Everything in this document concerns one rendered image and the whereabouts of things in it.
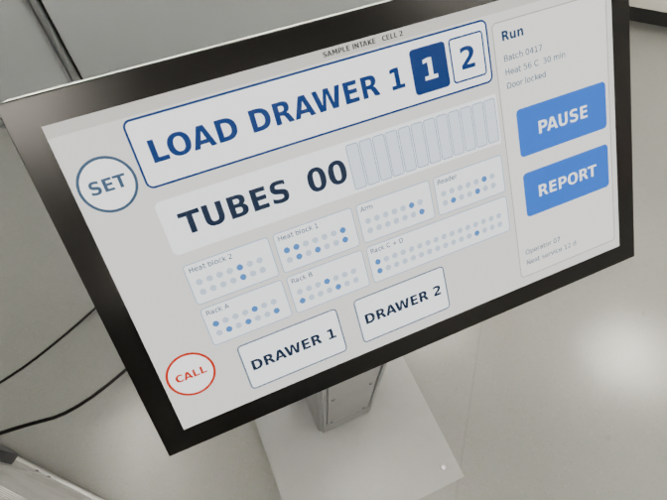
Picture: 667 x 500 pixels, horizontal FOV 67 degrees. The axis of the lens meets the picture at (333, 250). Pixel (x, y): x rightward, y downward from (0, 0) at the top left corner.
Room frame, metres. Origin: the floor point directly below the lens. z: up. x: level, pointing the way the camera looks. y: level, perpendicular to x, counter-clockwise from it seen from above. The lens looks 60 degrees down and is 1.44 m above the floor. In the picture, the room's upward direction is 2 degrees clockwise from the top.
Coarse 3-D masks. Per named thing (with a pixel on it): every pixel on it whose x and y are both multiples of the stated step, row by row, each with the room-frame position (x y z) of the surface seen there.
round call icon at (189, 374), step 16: (192, 352) 0.13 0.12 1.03; (208, 352) 0.13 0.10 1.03; (160, 368) 0.12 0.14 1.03; (176, 368) 0.12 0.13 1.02; (192, 368) 0.12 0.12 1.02; (208, 368) 0.12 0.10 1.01; (176, 384) 0.11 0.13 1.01; (192, 384) 0.11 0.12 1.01; (208, 384) 0.11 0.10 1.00; (176, 400) 0.10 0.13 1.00
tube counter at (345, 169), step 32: (416, 128) 0.30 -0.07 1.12; (448, 128) 0.31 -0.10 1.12; (480, 128) 0.31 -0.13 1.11; (320, 160) 0.26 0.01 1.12; (352, 160) 0.27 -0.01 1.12; (384, 160) 0.28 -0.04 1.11; (416, 160) 0.28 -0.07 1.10; (448, 160) 0.29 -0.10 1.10; (320, 192) 0.24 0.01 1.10; (352, 192) 0.25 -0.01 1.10
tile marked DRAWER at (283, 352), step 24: (336, 312) 0.17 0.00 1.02; (264, 336) 0.15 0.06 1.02; (288, 336) 0.15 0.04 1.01; (312, 336) 0.15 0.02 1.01; (336, 336) 0.16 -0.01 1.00; (240, 360) 0.13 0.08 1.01; (264, 360) 0.13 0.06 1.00; (288, 360) 0.14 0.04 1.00; (312, 360) 0.14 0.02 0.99; (264, 384) 0.12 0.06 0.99
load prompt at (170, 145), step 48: (384, 48) 0.33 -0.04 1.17; (432, 48) 0.34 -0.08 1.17; (480, 48) 0.36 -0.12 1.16; (240, 96) 0.28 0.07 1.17; (288, 96) 0.29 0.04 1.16; (336, 96) 0.30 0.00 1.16; (384, 96) 0.31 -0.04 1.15; (432, 96) 0.32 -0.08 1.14; (144, 144) 0.24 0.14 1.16; (192, 144) 0.25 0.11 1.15; (240, 144) 0.26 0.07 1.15; (288, 144) 0.26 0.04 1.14
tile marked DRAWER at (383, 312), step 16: (432, 272) 0.22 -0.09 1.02; (384, 288) 0.20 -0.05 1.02; (400, 288) 0.20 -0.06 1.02; (416, 288) 0.20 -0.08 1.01; (432, 288) 0.21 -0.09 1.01; (352, 304) 0.18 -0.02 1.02; (368, 304) 0.18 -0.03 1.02; (384, 304) 0.19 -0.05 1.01; (400, 304) 0.19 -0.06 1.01; (416, 304) 0.19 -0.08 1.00; (432, 304) 0.20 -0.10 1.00; (448, 304) 0.20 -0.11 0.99; (368, 320) 0.17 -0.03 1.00; (384, 320) 0.18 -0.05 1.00; (400, 320) 0.18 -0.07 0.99; (416, 320) 0.18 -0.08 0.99; (368, 336) 0.16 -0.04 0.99
